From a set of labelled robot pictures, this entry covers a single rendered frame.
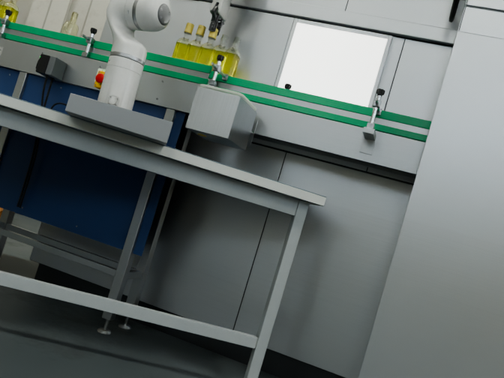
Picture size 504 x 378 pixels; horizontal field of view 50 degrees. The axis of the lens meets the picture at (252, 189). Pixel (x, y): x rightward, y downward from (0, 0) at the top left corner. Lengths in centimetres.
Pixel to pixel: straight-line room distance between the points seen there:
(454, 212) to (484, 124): 31
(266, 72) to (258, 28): 21
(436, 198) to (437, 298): 33
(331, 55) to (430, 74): 41
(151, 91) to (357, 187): 93
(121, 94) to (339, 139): 82
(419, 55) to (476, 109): 53
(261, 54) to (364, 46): 44
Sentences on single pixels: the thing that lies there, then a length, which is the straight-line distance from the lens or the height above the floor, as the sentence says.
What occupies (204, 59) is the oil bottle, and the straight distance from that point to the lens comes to 238.
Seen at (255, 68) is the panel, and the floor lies 123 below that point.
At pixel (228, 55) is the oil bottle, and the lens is 234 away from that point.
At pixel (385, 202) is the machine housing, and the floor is 82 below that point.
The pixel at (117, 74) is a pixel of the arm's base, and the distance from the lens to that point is 191.
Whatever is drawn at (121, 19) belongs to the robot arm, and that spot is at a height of 112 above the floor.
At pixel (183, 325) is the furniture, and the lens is 195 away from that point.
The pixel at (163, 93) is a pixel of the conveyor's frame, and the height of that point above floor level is 98.
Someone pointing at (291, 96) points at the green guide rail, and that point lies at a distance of 220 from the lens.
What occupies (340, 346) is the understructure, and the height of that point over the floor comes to 21.
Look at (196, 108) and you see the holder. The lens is 198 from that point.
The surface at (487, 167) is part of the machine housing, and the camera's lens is 192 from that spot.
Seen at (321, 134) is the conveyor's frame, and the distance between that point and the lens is 212.
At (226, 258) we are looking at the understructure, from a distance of 237.
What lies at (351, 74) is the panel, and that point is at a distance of 237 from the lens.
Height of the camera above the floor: 61
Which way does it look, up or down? 3 degrees up
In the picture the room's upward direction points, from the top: 17 degrees clockwise
